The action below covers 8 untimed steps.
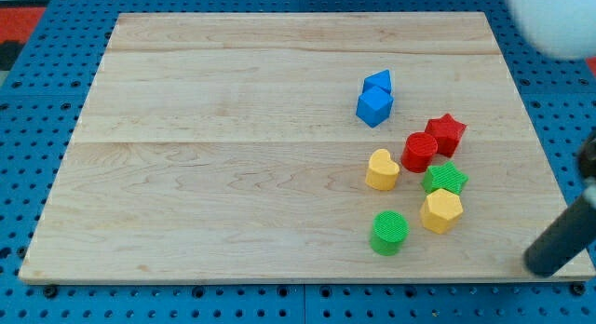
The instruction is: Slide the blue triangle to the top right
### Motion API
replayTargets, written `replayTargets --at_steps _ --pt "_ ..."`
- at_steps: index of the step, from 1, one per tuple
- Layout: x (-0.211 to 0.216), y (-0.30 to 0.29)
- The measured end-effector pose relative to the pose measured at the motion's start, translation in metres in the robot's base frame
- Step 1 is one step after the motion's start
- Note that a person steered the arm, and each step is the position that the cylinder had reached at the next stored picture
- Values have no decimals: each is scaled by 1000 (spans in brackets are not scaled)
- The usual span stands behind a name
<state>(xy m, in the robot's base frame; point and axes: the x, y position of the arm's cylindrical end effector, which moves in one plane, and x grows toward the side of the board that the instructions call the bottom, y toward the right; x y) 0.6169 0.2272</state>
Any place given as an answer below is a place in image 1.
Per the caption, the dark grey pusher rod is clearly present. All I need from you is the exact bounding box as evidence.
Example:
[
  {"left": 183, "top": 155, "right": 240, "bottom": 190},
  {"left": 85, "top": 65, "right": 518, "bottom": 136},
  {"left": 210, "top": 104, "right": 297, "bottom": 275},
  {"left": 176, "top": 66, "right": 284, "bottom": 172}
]
[{"left": 523, "top": 130, "right": 595, "bottom": 277}]

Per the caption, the blue triangle block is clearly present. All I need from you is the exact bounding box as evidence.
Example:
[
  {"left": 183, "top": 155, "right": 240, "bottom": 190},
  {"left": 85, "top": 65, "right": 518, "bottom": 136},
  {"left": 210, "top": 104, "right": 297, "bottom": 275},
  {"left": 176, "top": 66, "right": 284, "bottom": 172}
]
[{"left": 362, "top": 70, "right": 392, "bottom": 94}]

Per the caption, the yellow hexagon block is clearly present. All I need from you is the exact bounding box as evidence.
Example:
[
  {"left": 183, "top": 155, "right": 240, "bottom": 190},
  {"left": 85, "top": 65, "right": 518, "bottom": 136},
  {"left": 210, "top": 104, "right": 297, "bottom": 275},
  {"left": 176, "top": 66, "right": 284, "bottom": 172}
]
[{"left": 420, "top": 189, "right": 464, "bottom": 235}]

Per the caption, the green star block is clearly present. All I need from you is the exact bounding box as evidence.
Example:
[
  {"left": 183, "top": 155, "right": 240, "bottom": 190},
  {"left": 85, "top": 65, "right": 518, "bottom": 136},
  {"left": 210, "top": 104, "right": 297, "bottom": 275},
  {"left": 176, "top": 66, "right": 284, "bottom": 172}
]
[{"left": 421, "top": 161, "right": 469, "bottom": 195}]

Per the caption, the red star block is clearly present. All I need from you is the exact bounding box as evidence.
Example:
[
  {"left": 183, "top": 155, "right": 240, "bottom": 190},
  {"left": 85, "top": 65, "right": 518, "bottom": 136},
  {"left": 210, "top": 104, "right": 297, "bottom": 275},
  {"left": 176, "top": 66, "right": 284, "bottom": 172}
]
[{"left": 425, "top": 113, "right": 467, "bottom": 157}]

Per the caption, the red cylinder block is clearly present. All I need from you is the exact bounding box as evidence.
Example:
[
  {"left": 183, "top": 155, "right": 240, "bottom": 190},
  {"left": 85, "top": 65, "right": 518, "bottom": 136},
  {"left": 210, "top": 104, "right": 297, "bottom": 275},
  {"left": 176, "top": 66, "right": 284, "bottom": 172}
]
[{"left": 400, "top": 132, "right": 438, "bottom": 173}]

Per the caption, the green cylinder block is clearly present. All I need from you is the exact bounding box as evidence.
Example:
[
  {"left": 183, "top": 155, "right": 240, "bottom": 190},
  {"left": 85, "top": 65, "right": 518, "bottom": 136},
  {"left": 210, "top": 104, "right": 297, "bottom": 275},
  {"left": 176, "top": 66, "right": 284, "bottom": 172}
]
[{"left": 369, "top": 210, "right": 410, "bottom": 256}]

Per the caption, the yellow heart block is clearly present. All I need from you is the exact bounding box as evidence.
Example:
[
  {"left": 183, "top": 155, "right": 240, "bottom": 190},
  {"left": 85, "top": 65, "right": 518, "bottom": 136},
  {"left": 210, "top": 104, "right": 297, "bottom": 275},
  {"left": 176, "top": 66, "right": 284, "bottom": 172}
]
[{"left": 365, "top": 149, "right": 400, "bottom": 191}]

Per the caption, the blue cube block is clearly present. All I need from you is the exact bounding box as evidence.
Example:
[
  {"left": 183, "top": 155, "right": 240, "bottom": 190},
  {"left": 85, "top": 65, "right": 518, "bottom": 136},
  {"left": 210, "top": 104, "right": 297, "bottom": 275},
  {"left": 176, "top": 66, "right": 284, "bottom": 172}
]
[{"left": 356, "top": 86, "right": 394, "bottom": 128}]

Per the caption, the wooden board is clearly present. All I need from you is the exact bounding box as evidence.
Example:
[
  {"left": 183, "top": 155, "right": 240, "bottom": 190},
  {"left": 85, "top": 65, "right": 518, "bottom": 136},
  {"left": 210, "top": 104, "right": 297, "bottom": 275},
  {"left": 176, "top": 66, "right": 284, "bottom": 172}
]
[{"left": 19, "top": 12, "right": 565, "bottom": 285}]

